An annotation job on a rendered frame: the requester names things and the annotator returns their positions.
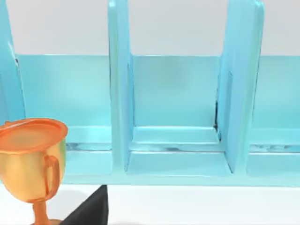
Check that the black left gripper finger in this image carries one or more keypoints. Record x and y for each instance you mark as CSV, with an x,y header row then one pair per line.
x,y
96,208

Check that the gold trophy cup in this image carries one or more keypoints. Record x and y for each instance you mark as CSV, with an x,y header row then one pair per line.
x,y
25,161

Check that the light blue rack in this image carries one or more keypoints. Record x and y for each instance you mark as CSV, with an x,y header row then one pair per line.
x,y
173,98

